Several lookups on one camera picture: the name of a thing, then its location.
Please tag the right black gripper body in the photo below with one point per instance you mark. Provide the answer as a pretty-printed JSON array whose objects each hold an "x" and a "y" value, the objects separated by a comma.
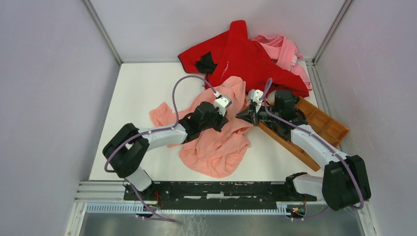
[{"x": 264, "y": 116}]

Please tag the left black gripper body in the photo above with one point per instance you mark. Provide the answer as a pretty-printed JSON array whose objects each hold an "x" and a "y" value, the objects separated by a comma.
[{"x": 215, "y": 122}]

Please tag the salmon orange jacket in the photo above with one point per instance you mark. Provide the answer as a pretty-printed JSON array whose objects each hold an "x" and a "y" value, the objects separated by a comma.
[{"x": 218, "y": 154}]

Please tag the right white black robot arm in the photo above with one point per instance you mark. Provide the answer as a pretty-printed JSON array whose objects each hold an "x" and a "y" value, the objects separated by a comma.
[{"x": 344, "y": 182}]

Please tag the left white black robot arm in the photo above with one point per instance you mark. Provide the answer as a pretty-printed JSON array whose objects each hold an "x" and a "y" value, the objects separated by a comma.
[{"x": 126, "y": 150}]

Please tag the red garment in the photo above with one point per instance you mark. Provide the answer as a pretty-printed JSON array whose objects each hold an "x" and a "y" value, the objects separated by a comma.
[{"x": 232, "y": 53}]

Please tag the pink garment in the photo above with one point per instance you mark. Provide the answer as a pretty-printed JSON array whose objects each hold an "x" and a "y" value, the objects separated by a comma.
[{"x": 285, "y": 54}]

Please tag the wooden divided tray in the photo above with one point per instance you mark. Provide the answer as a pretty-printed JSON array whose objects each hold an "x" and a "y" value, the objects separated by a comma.
[{"x": 327, "y": 127}]

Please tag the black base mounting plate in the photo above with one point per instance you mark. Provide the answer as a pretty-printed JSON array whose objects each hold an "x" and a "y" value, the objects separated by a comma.
[{"x": 203, "y": 195}]

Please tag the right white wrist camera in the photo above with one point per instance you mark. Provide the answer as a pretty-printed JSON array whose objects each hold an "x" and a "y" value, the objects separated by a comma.
[{"x": 255, "y": 98}]

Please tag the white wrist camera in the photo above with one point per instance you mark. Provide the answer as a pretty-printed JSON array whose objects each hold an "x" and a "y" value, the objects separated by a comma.
[
  {"x": 221, "y": 103},
  {"x": 255, "y": 98}
]

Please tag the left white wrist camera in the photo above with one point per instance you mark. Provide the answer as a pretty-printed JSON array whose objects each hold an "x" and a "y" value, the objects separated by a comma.
[{"x": 221, "y": 103}]

